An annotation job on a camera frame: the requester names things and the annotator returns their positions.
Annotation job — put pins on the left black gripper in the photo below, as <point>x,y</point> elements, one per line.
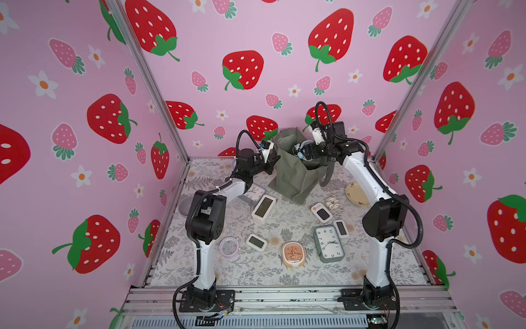
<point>268,165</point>

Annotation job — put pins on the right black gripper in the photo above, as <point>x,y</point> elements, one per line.
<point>311,149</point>

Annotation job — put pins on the grey-green canvas tote bag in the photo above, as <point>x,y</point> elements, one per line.
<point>296,178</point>

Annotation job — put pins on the white timer orange button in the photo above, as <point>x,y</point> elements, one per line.
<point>320,211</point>

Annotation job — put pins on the blue twin-bell alarm clock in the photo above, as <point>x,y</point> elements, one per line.
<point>303,150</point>

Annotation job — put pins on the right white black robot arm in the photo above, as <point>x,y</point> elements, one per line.
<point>386,215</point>

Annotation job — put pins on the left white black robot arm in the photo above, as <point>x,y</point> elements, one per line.
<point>206,218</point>

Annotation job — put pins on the grey square analog clock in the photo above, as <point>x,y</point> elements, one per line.
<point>253,195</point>

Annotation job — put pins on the white digital clock green screen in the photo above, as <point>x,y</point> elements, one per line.
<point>263,209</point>

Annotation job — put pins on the small white square digital clock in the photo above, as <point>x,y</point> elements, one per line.
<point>256,242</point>

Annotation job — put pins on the large grey-green rectangular clock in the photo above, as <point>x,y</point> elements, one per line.
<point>328,244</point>

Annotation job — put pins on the peach cat-face clock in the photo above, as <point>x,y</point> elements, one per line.
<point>293,254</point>

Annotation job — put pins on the lilac round alarm clock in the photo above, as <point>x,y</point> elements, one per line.
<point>229,247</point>

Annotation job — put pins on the cream floral plate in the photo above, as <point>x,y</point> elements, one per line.
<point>356,194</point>

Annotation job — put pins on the small patterned round trinket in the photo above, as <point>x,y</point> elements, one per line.
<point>332,203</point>

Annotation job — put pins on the lilac round dish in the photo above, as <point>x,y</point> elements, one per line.
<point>184,206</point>

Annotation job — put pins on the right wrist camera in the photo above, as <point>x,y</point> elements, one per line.
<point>318,135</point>

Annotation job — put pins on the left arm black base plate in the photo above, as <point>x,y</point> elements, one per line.
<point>198,301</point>

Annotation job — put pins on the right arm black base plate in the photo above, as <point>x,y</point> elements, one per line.
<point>368,300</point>

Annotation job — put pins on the aluminium front rail frame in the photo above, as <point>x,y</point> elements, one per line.
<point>293,307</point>

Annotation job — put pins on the right corner aluminium post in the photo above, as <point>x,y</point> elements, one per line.
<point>447,32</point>

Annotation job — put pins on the corner aluminium post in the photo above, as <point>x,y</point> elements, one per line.
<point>447,32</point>
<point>147,30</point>

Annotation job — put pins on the left corner aluminium post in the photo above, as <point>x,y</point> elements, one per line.
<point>147,30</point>

